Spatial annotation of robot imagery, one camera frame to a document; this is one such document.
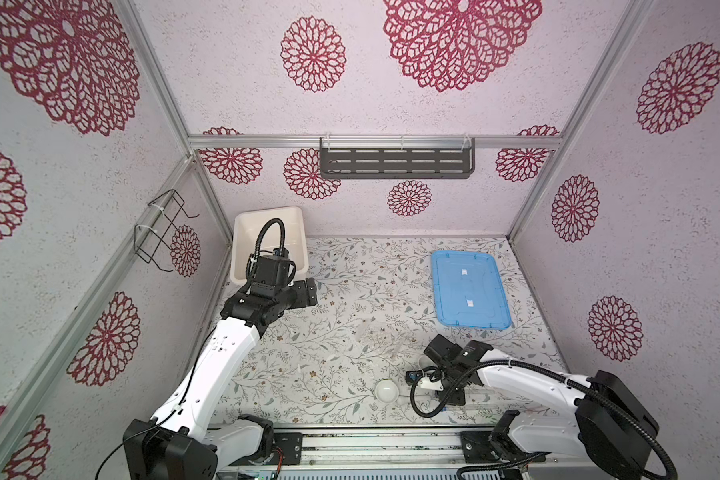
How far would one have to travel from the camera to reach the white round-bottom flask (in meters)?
0.82

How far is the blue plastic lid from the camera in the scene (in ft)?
3.26

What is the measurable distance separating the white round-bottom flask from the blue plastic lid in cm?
28
